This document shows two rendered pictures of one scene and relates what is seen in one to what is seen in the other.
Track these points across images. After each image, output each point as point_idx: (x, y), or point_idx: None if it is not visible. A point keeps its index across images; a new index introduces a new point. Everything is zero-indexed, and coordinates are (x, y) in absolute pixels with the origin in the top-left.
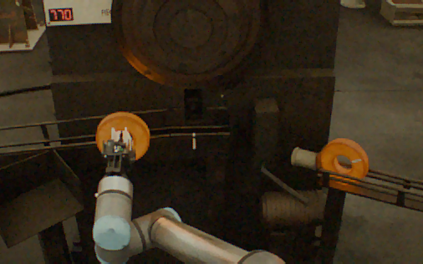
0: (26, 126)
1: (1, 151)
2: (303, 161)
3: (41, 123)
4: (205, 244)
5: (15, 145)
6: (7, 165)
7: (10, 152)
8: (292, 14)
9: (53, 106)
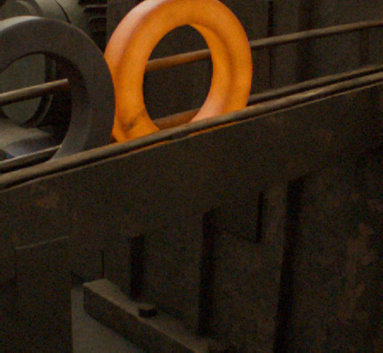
0: (340, 31)
1: (345, 81)
2: None
3: (364, 22)
4: None
5: (327, 83)
6: (356, 120)
7: (366, 80)
8: None
9: None
